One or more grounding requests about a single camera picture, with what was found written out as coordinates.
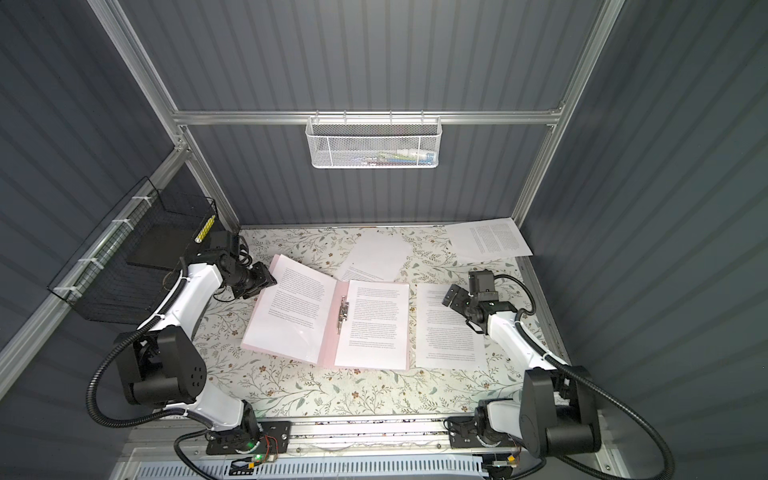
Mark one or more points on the pink file folder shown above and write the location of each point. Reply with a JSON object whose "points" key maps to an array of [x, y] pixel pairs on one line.
{"points": [[311, 317]]}

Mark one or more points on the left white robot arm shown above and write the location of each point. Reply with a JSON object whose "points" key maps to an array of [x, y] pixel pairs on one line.
{"points": [[162, 368]]}

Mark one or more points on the black wire mesh basket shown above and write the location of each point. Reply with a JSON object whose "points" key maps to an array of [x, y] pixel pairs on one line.
{"points": [[122, 275]]}

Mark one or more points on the corner white printed sheet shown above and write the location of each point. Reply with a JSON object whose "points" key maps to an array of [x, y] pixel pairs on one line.
{"points": [[487, 240]]}

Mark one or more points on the metal folder clip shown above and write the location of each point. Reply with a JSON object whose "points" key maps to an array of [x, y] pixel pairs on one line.
{"points": [[342, 313]]}

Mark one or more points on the white wire mesh basket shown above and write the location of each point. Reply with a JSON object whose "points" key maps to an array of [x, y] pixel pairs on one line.
{"points": [[336, 145]]}

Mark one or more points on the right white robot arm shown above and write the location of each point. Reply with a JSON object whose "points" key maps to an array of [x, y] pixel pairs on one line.
{"points": [[555, 415]]}

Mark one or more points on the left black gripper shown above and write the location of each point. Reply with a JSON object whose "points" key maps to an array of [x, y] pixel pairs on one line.
{"points": [[261, 280]]}

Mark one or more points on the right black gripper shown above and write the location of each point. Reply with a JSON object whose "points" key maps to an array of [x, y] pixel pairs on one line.
{"points": [[457, 304]]}

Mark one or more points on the yellow marker pen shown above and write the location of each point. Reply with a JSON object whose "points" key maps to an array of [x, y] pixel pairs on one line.
{"points": [[205, 229]]}

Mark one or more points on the pens in white basket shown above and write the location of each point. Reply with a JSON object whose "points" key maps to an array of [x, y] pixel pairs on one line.
{"points": [[401, 157]]}

